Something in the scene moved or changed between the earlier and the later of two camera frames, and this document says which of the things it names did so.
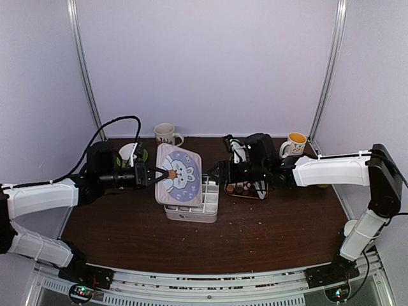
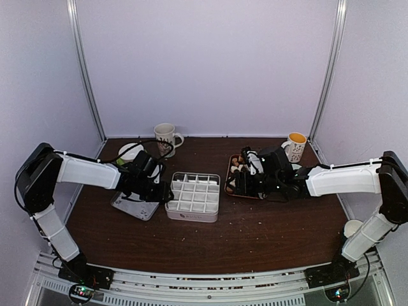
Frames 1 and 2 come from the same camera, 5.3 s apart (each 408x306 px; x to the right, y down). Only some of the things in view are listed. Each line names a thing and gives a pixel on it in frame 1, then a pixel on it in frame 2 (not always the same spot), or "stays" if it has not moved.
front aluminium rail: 368,286 stays
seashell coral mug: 164,134 stays
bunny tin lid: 186,189 to 141,210
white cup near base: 349,226 stays
